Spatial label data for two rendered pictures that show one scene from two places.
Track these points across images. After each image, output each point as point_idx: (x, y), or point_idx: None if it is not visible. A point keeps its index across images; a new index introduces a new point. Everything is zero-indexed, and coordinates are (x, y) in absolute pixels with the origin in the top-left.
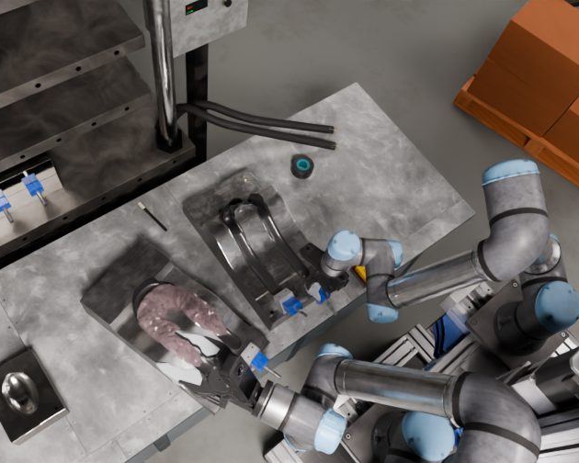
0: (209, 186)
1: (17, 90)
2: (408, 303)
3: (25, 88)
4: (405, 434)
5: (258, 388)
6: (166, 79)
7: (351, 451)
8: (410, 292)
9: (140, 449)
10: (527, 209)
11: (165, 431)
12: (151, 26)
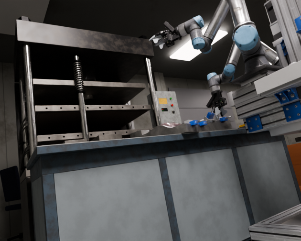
0: None
1: (117, 105)
2: (232, 58)
3: (119, 106)
4: None
5: None
6: (157, 114)
7: (238, 78)
8: (230, 55)
9: (153, 136)
10: None
11: (165, 135)
12: (151, 96)
